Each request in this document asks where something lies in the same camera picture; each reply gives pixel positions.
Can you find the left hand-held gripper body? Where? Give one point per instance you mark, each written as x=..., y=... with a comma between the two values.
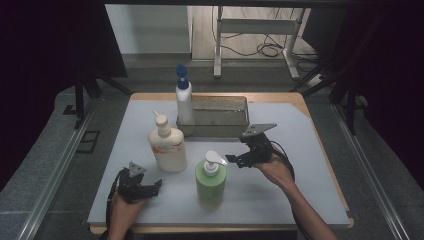
x=131, y=188

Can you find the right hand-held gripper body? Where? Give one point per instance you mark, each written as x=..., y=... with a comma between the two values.
x=260, y=148

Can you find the green pump bottle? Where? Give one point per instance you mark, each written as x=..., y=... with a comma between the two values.
x=210, y=186

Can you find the cream pump bottle orange label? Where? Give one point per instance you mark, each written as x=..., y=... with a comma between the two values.
x=168, y=150

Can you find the white bottle blue pump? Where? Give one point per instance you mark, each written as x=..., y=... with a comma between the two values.
x=184, y=100

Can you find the person's left hand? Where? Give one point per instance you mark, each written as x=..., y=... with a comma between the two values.
x=124, y=213

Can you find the person's right hand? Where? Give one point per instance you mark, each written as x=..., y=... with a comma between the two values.
x=276, y=171

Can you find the light grey table mat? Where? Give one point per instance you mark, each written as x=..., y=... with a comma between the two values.
x=266, y=200

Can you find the white power strip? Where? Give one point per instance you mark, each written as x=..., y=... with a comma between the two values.
x=315, y=80

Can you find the black metal stand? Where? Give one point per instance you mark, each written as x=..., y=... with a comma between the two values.
x=80, y=100
x=350, y=100

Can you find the white cabinet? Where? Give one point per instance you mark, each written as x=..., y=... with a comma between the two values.
x=150, y=30

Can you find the dark curtain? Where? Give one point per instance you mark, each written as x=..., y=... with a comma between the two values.
x=393, y=66
x=40, y=66

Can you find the metal floor rail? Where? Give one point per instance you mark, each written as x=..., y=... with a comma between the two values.
x=56, y=166
x=366, y=166

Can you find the white desk frame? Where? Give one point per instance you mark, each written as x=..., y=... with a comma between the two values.
x=256, y=26

